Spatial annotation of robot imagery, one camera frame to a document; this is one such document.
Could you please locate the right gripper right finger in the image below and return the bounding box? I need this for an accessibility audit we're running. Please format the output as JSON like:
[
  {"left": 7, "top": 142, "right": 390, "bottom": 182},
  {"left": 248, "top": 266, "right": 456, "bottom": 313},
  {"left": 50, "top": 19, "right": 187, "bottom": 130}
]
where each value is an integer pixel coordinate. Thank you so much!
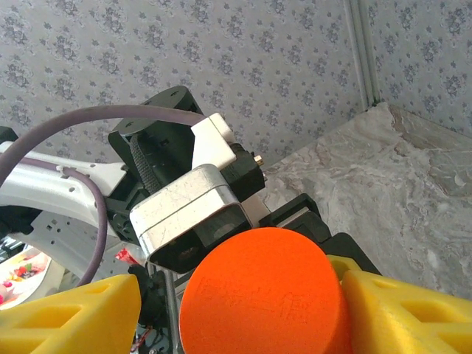
[{"left": 341, "top": 268, "right": 472, "bottom": 354}]

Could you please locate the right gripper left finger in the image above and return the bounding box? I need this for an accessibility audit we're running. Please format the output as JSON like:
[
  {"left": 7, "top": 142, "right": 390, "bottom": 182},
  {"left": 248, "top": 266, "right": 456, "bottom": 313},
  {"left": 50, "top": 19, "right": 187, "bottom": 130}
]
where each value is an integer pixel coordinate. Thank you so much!
[{"left": 0, "top": 273, "right": 143, "bottom": 354}]

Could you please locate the orange bottle cap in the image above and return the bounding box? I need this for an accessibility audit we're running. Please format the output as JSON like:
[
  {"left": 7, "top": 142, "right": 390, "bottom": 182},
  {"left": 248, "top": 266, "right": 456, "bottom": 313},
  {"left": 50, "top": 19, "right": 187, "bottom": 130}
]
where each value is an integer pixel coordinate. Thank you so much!
[{"left": 178, "top": 226, "right": 353, "bottom": 354}]

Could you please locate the colourful printed packaging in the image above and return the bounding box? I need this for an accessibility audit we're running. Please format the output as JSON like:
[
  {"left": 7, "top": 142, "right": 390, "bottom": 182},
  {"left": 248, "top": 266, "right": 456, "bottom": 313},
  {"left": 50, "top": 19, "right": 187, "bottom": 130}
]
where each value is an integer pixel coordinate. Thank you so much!
[{"left": 0, "top": 247, "right": 51, "bottom": 309}]

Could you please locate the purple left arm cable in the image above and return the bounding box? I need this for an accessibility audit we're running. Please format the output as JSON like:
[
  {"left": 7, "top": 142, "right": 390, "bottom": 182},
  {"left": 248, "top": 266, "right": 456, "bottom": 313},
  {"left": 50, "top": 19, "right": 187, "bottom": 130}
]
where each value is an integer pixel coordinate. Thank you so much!
[{"left": 0, "top": 105, "right": 207, "bottom": 288}]

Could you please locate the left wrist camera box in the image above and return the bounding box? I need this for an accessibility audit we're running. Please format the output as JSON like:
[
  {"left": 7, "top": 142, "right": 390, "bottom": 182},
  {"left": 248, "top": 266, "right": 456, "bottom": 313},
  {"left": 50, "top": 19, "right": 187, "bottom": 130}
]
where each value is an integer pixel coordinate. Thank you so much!
[{"left": 128, "top": 112, "right": 274, "bottom": 274}]

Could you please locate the aluminium corner post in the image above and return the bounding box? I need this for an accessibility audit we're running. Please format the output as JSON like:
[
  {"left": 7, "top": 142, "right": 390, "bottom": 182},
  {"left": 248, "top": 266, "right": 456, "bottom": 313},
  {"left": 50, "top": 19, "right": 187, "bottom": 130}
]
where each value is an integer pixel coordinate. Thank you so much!
[{"left": 344, "top": 0, "right": 381, "bottom": 111}]

